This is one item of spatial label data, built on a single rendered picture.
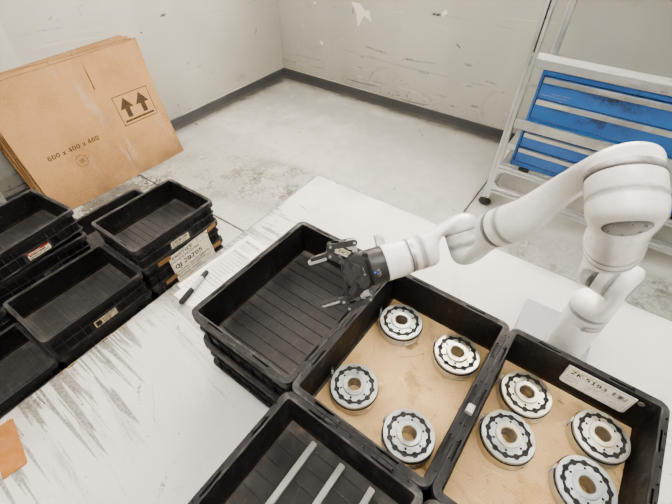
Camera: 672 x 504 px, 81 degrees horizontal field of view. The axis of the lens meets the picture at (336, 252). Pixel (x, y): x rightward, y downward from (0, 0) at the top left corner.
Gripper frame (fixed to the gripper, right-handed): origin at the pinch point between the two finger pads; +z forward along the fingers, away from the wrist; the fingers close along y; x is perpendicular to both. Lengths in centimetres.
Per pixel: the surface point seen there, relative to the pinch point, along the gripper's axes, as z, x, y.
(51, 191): 152, 192, -45
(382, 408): -5.2, -4.5, 29.3
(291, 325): 10.1, 15.7, 13.9
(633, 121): -167, 113, 7
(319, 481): 10.2, -14.9, 32.3
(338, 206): -13, 75, -2
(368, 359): -5.6, 5.6, 23.3
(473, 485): -17.0, -18.4, 40.4
